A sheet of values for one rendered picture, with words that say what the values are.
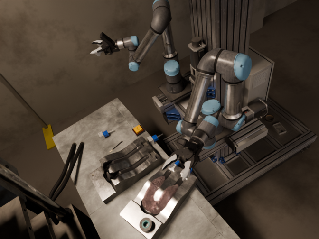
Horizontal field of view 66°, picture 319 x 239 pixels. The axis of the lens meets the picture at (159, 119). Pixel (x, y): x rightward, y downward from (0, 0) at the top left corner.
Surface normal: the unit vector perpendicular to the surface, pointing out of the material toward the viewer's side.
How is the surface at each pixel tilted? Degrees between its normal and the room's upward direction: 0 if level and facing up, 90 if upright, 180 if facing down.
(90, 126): 0
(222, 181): 0
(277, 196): 0
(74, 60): 90
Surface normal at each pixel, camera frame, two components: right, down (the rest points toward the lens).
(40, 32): 0.46, 0.63
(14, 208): -0.19, -0.62
